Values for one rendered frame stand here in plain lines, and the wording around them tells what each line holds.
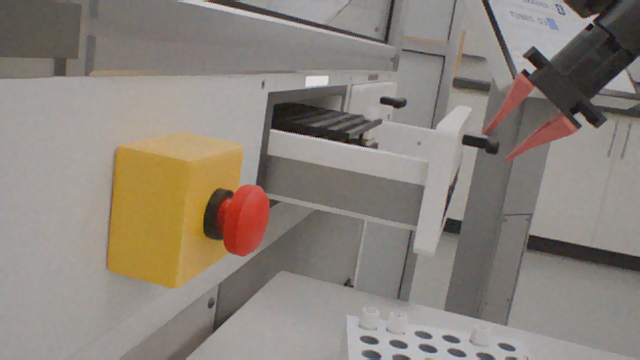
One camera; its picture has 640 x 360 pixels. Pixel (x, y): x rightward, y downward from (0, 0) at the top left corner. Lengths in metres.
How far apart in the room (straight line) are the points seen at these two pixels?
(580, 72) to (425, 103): 1.65
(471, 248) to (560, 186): 2.02
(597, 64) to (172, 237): 0.46
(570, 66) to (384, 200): 0.24
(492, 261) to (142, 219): 1.42
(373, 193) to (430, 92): 1.76
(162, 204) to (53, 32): 0.10
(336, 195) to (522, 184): 1.18
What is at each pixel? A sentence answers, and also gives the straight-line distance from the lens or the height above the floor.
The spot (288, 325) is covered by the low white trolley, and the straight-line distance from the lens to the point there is 0.49.
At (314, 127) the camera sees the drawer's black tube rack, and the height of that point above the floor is 0.90.
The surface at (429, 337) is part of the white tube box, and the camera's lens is 0.44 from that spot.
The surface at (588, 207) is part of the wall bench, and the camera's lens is 3.73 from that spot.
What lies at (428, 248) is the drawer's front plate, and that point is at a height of 0.83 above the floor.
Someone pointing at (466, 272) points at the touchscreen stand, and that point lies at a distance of 1.73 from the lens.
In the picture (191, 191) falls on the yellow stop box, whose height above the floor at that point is 0.89.
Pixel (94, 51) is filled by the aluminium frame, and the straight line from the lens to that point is 0.30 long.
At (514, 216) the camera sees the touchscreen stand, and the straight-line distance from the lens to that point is 1.70.
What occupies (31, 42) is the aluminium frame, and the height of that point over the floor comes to 0.96.
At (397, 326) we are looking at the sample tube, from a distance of 0.42.
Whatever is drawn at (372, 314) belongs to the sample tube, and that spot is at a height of 0.81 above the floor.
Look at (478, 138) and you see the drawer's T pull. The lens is 0.63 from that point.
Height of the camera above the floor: 0.98
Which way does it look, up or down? 12 degrees down
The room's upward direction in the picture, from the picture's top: 9 degrees clockwise
